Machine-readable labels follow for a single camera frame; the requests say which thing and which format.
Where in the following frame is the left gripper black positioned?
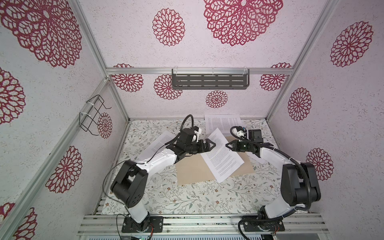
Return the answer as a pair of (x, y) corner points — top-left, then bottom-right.
(185, 137), (216, 155)

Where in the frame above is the printed paper sheet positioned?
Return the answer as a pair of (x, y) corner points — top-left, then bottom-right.
(201, 128), (245, 183)
(136, 131), (175, 162)

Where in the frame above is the beige file folder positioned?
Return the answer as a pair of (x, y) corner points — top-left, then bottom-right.
(176, 137), (254, 186)

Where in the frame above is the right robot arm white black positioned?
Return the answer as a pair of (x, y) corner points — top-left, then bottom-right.
(226, 140), (322, 221)

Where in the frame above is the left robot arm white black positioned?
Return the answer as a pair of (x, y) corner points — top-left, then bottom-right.
(110, 127), (216, 225)

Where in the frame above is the printed paper sheet back wall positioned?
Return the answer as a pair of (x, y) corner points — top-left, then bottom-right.
(205, 115), (245, 136)

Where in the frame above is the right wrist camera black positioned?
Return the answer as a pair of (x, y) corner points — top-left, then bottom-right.
(248, 129), (264, 144)

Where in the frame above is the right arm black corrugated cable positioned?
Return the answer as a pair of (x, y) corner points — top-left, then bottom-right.
(229, 125), (313, 240)

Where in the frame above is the grey metal wall shelf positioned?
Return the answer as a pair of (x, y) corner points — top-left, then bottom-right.
(171, 69), (250, 90)

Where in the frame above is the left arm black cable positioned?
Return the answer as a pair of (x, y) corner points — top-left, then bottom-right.
(101, 114), (195, 240)

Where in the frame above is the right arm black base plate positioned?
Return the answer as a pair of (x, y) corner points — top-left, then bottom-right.
(242, 216), (285, 232)

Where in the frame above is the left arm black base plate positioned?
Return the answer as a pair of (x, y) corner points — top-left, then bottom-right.
(122, 216), (164, 234)

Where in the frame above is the black wire wall rack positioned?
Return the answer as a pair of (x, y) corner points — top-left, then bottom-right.
(78, 95), (111, 136)

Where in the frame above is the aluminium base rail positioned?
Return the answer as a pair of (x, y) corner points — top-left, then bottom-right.
(75, 214), (330, 237)

